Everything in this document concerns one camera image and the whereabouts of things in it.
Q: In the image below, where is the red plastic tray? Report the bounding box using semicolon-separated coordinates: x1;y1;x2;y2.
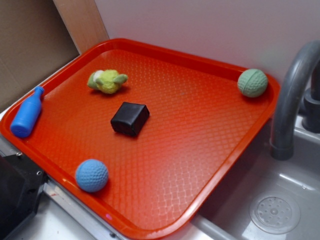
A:
0;39;280;240

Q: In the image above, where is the black wrapped block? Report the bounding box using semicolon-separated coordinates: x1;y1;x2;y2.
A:
110;102;150;137

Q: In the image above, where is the grey toy faucet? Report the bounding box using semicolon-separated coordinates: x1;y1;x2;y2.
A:
269;40;320;160

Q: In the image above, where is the light wooden board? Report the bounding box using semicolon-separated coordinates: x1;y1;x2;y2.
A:
53;0;110;54

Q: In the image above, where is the blue plastic bottle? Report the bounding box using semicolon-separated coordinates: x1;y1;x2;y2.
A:
10;86;45;138

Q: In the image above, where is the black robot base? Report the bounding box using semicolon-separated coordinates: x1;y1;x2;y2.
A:
0;153;47;240

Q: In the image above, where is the green dimpled ball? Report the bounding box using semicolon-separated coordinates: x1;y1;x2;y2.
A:
237;69;268;98

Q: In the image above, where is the brown cardboard panel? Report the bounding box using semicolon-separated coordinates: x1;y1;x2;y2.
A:
0;0;79;111

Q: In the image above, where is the green plush toy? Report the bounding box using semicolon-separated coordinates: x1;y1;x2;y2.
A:
87;69;129;95

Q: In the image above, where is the grey toy sink basin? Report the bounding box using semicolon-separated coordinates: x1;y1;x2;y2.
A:
192;116;320;240

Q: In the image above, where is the blue dimpled ball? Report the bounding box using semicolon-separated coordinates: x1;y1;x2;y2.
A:
75;159;109;193

